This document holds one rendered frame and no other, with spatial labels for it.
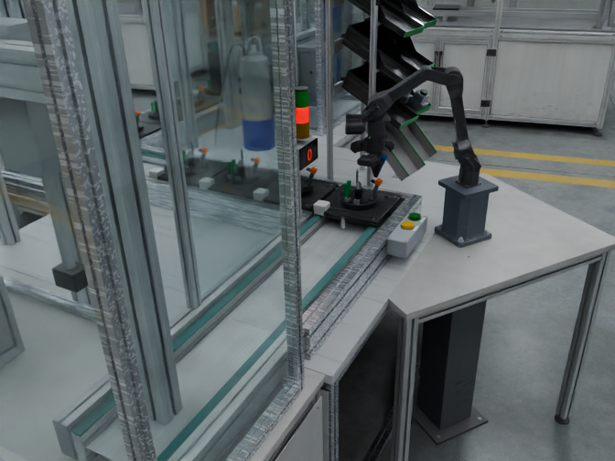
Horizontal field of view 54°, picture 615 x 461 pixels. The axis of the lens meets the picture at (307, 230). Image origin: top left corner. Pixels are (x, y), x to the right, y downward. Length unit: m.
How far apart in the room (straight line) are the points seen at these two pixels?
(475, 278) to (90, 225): 1.42
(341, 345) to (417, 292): 0.35
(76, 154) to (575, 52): 5.47
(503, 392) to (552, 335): 0.53
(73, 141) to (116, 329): 0.28
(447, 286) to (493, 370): 1.12
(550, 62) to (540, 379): 3.60
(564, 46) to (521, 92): 0.52
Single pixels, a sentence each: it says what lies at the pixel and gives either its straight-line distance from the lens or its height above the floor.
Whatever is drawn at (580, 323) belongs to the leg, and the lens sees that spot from 2.54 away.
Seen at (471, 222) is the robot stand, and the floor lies 0.94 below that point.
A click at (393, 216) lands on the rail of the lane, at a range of 2.11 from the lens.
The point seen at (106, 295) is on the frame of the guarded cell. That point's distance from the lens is 0.86.
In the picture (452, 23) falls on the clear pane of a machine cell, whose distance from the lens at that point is 5.97.
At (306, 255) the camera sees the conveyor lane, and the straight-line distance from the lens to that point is 1.96.
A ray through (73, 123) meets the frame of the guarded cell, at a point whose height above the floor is 1.69.
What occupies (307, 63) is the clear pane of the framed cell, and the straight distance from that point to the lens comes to 3.11.
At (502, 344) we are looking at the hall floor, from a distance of 3.16.
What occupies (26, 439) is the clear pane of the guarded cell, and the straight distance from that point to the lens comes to 1.34.
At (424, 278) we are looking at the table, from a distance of 1.96.
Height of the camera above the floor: 1.91
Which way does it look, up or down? 28 degrees down
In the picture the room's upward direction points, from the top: 2 degrees counter-clockwise
